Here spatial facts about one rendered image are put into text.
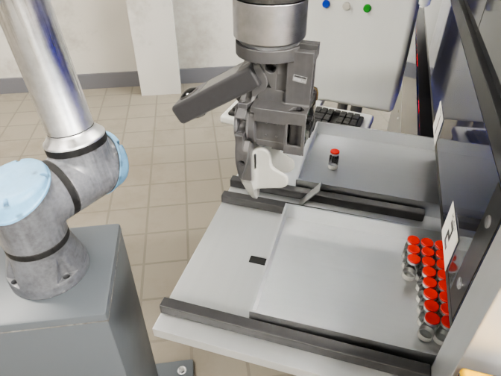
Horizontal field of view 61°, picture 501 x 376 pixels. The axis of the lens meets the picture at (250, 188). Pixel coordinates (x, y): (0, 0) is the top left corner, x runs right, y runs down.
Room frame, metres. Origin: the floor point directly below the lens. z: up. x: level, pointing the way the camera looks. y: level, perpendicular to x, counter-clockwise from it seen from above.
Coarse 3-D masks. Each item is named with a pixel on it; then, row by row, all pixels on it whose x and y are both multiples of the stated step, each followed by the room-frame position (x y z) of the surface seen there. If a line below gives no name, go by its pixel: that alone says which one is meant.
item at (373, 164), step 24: (312, 144) 0.90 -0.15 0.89; (336, 144) 0.91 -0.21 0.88; (360, 144) 0.91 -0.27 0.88; (384, 144) 0.91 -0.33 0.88; (408, 144) 0.89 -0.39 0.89; (432, 144) 0.88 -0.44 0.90; (312, 168) 0.80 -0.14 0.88; (360, 168) 0.80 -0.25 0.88; (384, 168) 0.80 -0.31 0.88; (408, 168) 0.80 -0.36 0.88; (432, 168) 0.80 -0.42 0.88; (336, 192) 0.69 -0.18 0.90; (360, 192) 0.68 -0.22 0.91; (384, 192) 0.71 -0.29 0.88; (408, 192) 0.71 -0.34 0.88; (432, 192) 0.71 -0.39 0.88; (432, 216) 0.63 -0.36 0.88
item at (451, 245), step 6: (450, 210) 0.47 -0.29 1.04; (450, 216) 0.46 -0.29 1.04; (444, 222) 0.48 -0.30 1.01; (450, 222) 0.45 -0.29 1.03; (444, 228) 0.47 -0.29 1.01; (450, 228) 0.44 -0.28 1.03; (456, 228) 0.42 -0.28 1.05; (444, 234) 0.46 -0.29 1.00; (456, 234) 0.41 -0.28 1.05; (450, 240) 0.42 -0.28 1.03; (456, 240) 0.40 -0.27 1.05; (444, 246) 0.44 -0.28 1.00; (450, 246) 0.41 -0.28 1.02; (444, 252) 0.43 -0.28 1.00; (450, 252) 0.40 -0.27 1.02; (444, 258) 0.42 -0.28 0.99; (450, 258) 0.40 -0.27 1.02; (444, 264) 0.41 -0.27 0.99
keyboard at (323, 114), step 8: (232, 112) 1.20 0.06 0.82; (320, 112) 1.18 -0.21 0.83; (328, 112) 1.18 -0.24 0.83; (336, 112) 1.18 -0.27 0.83; (344, 112) 1.18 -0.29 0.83; (320, 120) 1.13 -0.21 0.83; (328, 120) 1.13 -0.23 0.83; (336, 120) 1.12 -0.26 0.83; (344, 120) 1.13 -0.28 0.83; (352, 120) 1.13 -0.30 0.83; (360, 120) 1.15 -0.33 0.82
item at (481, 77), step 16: (464, 16) 0.83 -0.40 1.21; (464, 32) 0.78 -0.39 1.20; (464, 48) 0.73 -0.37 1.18; (480, 48) 0.66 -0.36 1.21; (480, 64) 0.60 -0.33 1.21; (480, 80) 0.56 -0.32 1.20; (480, 96) 0.53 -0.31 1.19; (496, 96) 0.49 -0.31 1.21; (432, 112) 0.86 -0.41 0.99; (496, 112) 0.45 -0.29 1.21; (496, 128) 0.43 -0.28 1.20; (496, 144) 0.41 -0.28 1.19; (496, 160) 0.39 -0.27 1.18; (448, 288) 0.37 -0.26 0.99; (448, 304) 0.34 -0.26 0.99
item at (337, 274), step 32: (288, 224) 0.61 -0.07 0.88; (320, 224) 0.61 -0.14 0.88; (352, 224) 0.60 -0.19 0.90; (384, 224) 0.58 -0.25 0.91; (288, 256) 0.53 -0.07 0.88; (320, 256) 0.53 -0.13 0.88; (352, 256) 0.53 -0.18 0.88; (384, 256) 0.53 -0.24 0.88; (288, 288) 0.46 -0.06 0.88; (320, 288) 0.46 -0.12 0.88; (352, 288) 0.46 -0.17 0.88; (384, 288) 0.46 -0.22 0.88; (288, 320) 0.37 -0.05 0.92; (320, 320) 0.39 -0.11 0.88; (352, 320) 0.39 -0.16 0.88; (384, 320) 0.39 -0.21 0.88; (416, 320) 0.39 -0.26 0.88; (384, 352) 0.33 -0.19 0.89; (416, 352) 0.32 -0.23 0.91
